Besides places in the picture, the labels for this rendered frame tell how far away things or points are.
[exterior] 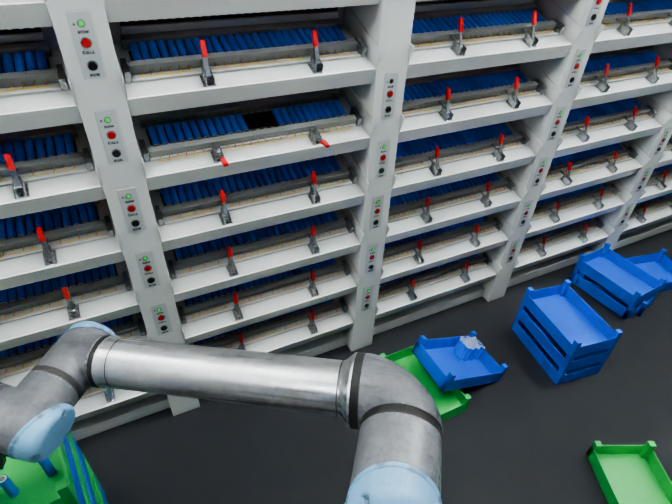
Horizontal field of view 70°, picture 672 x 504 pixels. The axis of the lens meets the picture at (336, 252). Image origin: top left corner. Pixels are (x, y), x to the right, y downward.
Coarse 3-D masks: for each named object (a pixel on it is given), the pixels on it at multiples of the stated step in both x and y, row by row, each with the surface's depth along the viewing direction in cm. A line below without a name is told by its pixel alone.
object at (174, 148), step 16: (272, 128) 126; (288, 128) 127; (304, 128) 129; (320, 128) 131; (176, 144) 117; (192, 144) 118; (208, 144) 119; (224, 144) 122; (256, 144) 124; (160, 160) 115
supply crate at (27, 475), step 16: (64, 448) 106; (16, 464) 103; (32, 464) 103; (64, 464) 98; (16, 480) 100; (32, 480) 100; (48, 480) 100; (64, 480) 93; (0, 496) 98; (16, 496) 98; (32, 496) 98; (48, 496) 98; (64, 496) 93
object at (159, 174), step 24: (360, 120) 134; (144, 144) 114; (264, 144) 125; (288, 144) 127; (312, 144) 129; (336, 144) 131; (360, 144) 135; (144, 168) 110; (168, 168) 115; (192, 168) 116; (216, 168) 119; (240, 168) 123
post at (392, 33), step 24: (384, 0) 113; (408, 0) 116; (384, 24) 116; (408, 24) 119; (384, 48) 120; (408, 48) 123; (384, 72) 124; (360, 96) 134; (384, 120) 133; (360, 168) 145; (384, 192) 149; (360, 216) 153; (384, 216) 155; (384, 240) 162; (360, 264) 164; (360, 288) 171; (360, 312) 180; (360, 336) 189
